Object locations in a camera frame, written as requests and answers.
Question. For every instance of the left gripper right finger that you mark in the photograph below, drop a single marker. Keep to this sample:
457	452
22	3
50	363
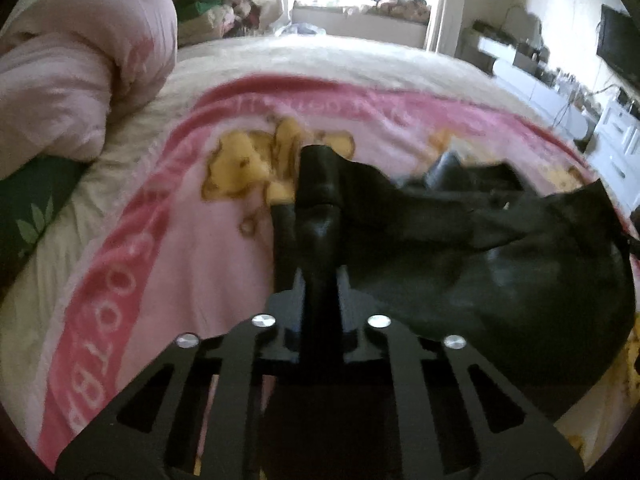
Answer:
436	409

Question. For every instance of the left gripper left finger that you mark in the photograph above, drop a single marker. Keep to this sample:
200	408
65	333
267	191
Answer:
197	410

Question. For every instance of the black leather jacket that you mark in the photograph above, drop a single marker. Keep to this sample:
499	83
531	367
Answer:
541	286

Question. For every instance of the stack of folded clothes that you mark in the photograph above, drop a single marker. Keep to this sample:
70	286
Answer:
202	21

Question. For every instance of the clothes pile on windowsill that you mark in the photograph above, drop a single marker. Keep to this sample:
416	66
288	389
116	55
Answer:
414	11

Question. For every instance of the pink cartoon bear blanket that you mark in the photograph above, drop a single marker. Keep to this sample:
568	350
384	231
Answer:
603	426

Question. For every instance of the green leaf print pillow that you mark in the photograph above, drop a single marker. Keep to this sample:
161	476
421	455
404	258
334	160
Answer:
30	200

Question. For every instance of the white drawer cabinet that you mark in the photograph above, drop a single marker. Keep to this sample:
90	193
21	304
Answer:
614	154

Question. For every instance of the white dressing table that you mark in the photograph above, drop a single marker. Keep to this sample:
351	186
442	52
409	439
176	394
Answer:
514	54

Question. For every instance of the pink rolled duvet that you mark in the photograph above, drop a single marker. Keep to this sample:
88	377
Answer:
69	67

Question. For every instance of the black wall television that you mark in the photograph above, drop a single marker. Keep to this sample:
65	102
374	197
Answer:
619	44

